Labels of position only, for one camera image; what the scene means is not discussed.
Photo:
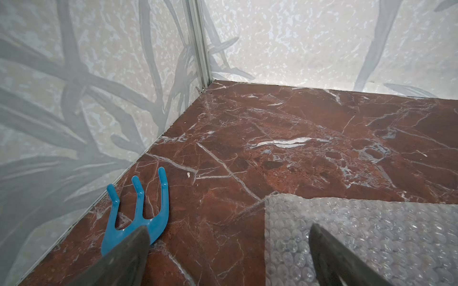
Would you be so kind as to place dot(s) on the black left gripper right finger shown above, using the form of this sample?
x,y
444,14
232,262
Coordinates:
x,y
336,265

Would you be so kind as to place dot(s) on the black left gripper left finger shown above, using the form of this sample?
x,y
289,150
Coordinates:
x,y
124,265

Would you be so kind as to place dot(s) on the blue hand rake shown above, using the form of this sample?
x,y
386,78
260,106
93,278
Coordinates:
x,y
155,226

